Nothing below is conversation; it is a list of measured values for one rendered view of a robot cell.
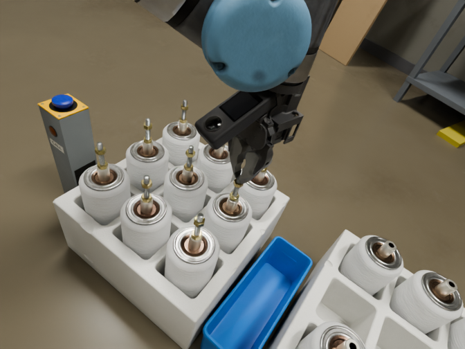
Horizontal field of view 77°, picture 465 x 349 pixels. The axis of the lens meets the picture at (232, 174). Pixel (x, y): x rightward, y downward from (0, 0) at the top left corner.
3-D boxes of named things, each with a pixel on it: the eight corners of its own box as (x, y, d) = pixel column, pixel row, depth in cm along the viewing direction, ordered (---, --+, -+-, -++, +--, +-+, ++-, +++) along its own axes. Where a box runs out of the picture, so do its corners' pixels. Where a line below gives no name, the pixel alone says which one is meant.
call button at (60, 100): (61, 114, 61) (59, 106, 59) (48, 106, 62) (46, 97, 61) (78, 108, 64) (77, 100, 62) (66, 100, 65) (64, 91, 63)
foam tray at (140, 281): (185, 352, 62) (195, 323, 50) (67, 246, 73) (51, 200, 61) (270, 235, 88) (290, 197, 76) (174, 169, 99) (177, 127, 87)
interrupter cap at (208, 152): (198, 146, 72) (198, 144, 72) (225, 142, 76) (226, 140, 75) (210, 167, 68) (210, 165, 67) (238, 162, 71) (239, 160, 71)
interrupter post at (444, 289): (445, 300, 55) (457, 293, 53) (432, 292, 56) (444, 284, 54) (446, 291, 57) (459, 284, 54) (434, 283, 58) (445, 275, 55)
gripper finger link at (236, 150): (255, 170, 58) (270, 134, 51) (232, 181, 54) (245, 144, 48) (245, 160, 59) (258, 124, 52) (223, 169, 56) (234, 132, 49)
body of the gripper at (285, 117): (293, 145, 50) (321, 80, 42) (257, 160, 45) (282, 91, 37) (262, 120, 54) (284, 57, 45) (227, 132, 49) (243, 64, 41)
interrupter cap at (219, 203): (232, 230, 57) (232, 228, 56) (204, 206, 59) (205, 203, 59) (254, 210, 61) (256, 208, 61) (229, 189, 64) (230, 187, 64)
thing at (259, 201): (261, 217, 84) (281, 173, 71) (252, 244, 77) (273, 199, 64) (230, 205, 84) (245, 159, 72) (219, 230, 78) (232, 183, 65)
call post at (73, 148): (81, 213, 81) (58, 120, 59) (65, 199, 83) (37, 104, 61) (103, 199, 85) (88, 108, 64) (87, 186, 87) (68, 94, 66)
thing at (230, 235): (216, 278, 68) (232, 235, 55) (189, 251, 71) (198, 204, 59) (242, 253, 74) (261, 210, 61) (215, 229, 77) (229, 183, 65)
